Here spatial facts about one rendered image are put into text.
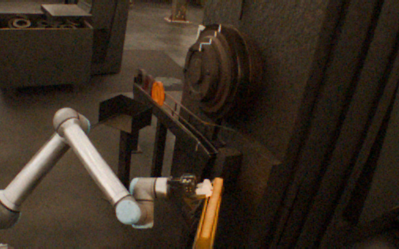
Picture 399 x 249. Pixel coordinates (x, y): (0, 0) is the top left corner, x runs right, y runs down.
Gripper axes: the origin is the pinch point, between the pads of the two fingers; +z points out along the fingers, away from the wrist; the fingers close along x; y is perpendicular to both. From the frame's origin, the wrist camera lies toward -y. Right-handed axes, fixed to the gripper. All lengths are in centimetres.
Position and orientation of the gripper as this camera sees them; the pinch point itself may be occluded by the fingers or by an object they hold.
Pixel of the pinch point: (215, 191)
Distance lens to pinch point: 156.2
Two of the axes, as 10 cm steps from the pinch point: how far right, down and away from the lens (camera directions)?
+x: 1.7, -4.2, 8.9
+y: -1.2, -9.1, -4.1
